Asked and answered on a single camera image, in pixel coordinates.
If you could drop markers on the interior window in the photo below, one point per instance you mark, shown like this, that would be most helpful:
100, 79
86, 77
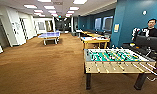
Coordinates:
97, 24
107, 24

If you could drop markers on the blue ping pong table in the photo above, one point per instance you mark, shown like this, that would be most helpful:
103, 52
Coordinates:
50, 35

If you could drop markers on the ceiling light panel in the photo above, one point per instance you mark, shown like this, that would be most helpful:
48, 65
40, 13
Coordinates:
30, 6
49, 7
74, 8

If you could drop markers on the wooden foosball table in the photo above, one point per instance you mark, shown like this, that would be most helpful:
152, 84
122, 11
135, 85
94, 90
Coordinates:
117, 60

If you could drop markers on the black monitor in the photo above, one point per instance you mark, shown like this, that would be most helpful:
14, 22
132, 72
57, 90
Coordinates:
149, 41

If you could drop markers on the dark grey elevator door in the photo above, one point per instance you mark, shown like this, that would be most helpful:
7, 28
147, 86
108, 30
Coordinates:
0, 31

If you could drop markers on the yellow wall notice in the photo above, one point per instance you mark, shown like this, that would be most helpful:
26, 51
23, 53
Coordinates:
116, 27

